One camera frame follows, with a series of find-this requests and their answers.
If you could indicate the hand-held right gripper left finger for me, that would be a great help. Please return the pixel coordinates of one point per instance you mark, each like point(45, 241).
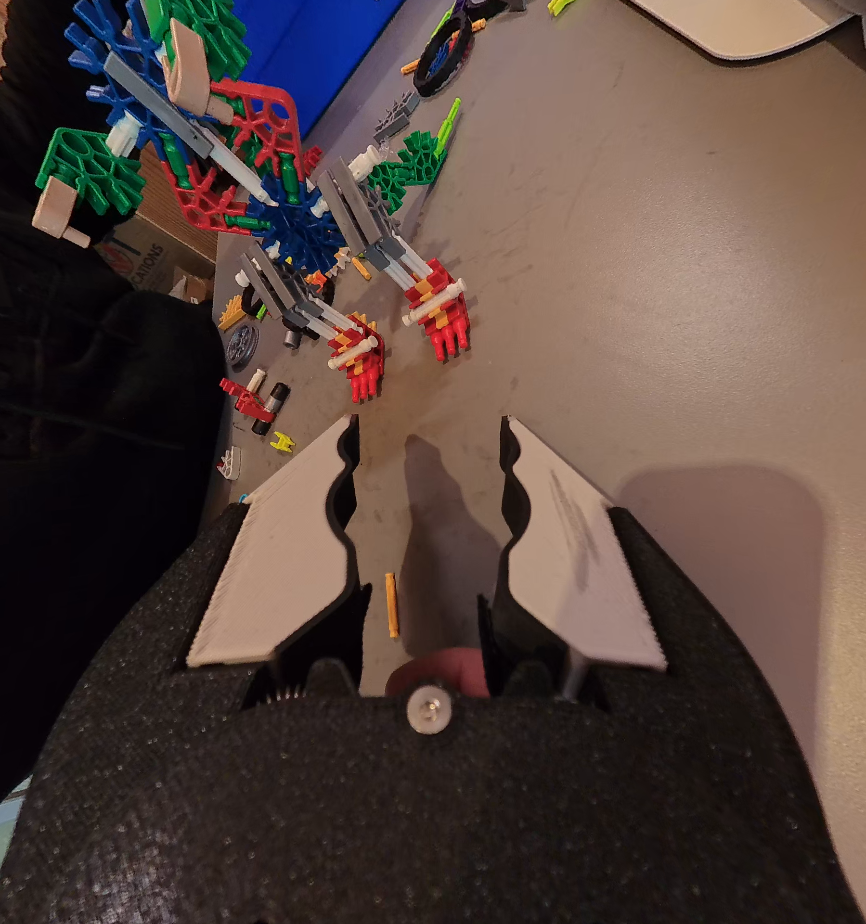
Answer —
point(281, 570)

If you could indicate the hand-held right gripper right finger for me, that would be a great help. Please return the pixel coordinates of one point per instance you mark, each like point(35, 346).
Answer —
point(584, 577)

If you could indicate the blue plastic bin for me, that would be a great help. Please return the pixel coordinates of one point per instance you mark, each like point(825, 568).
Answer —
point(303, 65)

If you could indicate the person's right hand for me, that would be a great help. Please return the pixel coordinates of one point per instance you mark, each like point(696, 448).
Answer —
point(440, 668)

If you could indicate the white and red connector piece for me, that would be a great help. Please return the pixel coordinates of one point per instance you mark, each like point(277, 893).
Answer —
point(230, 463)

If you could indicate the small yellow clip connector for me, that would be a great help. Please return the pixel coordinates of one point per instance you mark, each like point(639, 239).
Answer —
point(282, 441)

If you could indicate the red toy piece assembly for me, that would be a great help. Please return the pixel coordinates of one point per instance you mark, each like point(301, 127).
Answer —
point(249, 402)

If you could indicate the grey wheel hub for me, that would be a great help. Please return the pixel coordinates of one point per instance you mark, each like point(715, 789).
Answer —
point(242, 344)

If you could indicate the yellow fan connector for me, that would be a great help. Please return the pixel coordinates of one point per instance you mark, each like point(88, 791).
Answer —
point(231, 313)

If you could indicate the small black toy tyre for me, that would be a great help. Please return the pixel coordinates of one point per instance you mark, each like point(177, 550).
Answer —
point(251, 304)

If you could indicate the printed cardboard box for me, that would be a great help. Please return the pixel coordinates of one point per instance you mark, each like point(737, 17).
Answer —
point(147, 263)

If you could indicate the colourful construction toy model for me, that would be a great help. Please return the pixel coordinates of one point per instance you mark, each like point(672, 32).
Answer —
point(295, 231)

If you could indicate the green fan connector assembly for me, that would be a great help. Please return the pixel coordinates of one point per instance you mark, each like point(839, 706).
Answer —
point(405, 170)

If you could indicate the dark grey connector piece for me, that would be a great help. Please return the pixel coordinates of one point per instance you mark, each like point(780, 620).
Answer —
point(395, 119)

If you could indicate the large black toy tyre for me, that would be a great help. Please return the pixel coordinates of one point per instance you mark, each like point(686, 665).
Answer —
point(428, 88)

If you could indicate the yellow connector piece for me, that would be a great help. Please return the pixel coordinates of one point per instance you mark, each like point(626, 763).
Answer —
point(560, 6)

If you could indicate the white monitor stand base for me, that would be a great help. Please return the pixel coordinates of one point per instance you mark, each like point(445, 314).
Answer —
point(736, 25)

